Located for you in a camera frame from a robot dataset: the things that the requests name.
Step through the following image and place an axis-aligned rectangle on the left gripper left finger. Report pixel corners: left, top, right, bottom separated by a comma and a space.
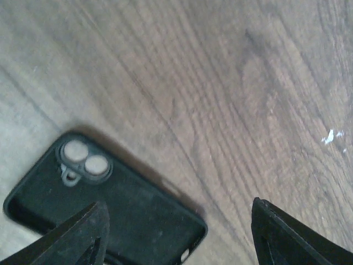
1, 202, 109, 265

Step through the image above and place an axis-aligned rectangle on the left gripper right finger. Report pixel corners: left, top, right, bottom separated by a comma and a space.
251, 197, 352, 264

